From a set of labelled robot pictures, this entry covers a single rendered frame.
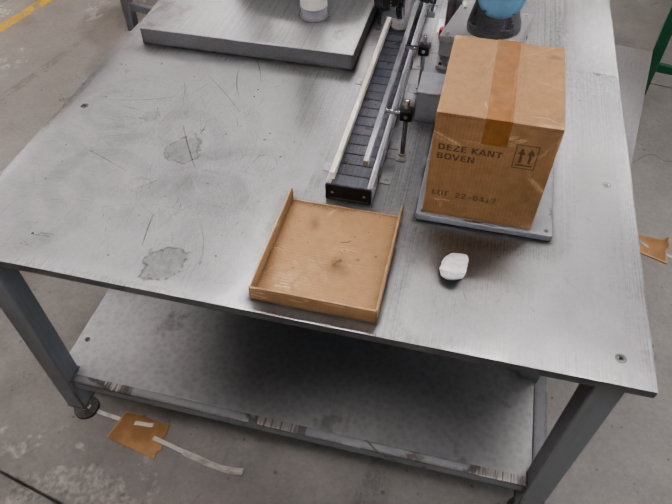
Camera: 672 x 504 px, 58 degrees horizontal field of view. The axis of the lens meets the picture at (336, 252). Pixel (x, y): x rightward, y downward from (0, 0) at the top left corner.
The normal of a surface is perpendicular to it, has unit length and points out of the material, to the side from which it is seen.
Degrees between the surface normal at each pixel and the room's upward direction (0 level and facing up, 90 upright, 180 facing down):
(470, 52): 0
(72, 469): 0
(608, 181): 0
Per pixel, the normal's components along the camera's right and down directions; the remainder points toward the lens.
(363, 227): 0.00, -0.66
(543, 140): -0.25, 0.73
